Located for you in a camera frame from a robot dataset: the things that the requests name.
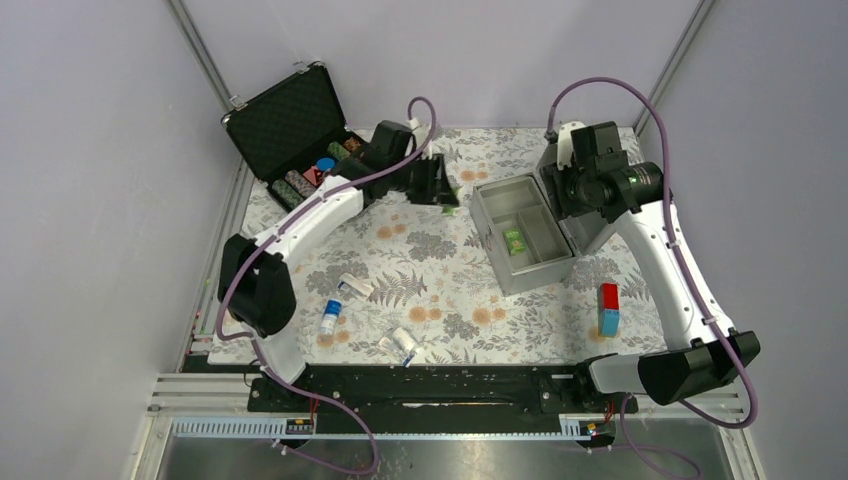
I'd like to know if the grey metal box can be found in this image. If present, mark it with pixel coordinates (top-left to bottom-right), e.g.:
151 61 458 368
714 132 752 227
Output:
469 144 614 295

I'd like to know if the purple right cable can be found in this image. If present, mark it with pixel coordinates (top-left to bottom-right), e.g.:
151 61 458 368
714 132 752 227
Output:
545 77 760 480

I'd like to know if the purple cable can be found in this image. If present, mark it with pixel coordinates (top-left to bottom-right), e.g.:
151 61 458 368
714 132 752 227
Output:
545 77 760 480
215 96 439 477

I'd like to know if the red blue box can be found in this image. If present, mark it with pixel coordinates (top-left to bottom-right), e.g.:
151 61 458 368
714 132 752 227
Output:
597 283 621 338

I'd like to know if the clear syringe packet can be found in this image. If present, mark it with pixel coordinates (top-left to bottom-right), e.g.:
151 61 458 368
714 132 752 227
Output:
377 336 423 368

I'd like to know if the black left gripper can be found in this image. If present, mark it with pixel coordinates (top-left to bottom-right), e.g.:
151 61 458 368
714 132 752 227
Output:
389 153 460 208

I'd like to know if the white bandage roll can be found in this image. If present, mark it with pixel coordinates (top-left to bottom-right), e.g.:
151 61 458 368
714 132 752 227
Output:
391 327 420 356

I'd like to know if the grey plastic tray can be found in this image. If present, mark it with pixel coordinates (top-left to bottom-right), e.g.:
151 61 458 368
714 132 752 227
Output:
472 175 574 274

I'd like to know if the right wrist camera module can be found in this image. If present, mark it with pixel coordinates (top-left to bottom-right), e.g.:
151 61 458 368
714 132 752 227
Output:
556 121 586 171

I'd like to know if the floral table mat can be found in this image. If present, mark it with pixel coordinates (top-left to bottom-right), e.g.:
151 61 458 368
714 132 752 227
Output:
286 128 666 364

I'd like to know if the white blue-label bottle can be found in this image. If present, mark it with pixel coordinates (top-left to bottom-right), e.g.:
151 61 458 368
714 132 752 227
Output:
318 299 342 336

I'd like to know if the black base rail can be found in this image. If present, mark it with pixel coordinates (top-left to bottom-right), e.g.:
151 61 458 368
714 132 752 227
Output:
247 365 638 435

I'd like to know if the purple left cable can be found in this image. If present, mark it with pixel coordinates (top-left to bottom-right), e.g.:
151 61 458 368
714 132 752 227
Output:
215 96 439 477

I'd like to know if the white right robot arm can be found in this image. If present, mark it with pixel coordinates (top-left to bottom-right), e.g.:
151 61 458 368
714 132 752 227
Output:
537 122 761 412

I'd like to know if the black poker chip case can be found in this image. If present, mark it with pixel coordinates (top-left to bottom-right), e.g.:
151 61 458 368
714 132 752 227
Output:
221 61 393 212

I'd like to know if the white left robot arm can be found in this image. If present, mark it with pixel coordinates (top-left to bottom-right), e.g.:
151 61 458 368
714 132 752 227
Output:
215 118 445 411

